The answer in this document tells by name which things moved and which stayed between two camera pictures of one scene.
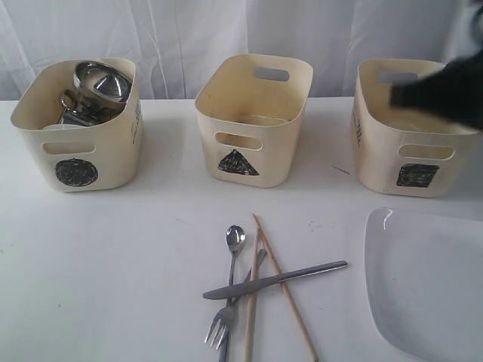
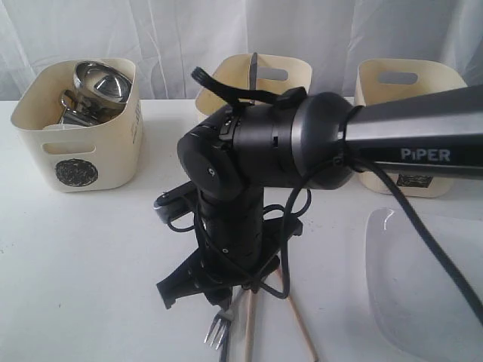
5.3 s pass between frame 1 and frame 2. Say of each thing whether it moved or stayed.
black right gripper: moved
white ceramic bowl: stayed
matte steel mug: stayed
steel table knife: moved
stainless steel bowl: stayed
